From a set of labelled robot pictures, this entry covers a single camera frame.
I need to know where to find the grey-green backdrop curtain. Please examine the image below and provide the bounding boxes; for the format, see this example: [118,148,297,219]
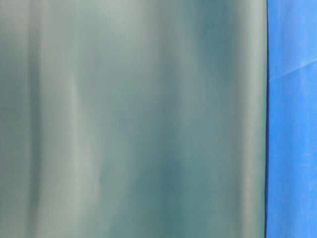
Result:
[0,0,267,238]

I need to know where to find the blue table cloth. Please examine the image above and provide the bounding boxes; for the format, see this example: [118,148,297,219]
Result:
[266,0,317,238]

